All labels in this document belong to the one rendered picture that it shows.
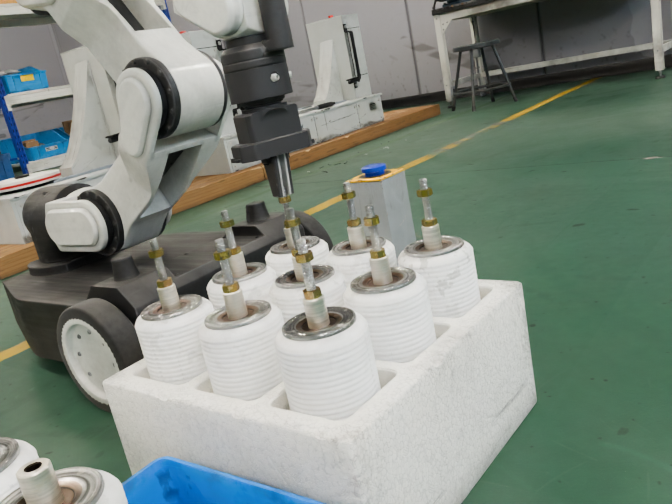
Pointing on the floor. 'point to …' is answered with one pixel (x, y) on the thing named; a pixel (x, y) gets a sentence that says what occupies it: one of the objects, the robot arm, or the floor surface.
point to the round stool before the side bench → (485, 72)
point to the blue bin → (199, 486)
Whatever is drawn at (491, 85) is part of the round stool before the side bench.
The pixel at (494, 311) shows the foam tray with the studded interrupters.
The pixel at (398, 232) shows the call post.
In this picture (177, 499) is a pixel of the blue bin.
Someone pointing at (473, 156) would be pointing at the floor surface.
